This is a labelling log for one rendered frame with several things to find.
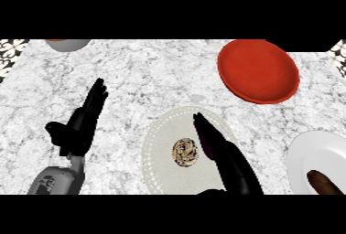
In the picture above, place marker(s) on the brown swirl cupcake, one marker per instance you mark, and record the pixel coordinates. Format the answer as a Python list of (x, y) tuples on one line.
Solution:
[(184, 152)]

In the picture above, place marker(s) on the brown sausage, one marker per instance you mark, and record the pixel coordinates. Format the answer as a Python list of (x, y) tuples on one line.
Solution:
[(322, 183)]

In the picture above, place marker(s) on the grey bowl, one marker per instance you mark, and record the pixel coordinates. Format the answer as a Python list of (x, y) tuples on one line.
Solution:
[(66, 44)]

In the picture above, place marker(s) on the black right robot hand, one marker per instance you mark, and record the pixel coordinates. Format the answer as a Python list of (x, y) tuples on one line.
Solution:
[(229, 158)]

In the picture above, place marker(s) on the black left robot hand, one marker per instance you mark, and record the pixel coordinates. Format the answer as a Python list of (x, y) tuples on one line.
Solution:
[(81, 122)]

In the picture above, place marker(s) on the pale oval placemat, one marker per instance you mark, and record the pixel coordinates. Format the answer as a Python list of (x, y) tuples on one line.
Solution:
[(180, 176)]

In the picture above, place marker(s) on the red bowl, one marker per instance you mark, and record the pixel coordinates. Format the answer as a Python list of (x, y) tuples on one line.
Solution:
[(258, 71)]

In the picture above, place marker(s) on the white plate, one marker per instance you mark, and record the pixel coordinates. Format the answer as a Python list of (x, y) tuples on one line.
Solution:
[(314, 152)]

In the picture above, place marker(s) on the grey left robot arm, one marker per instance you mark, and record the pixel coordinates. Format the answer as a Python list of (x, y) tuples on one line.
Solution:
[(57, 179)]

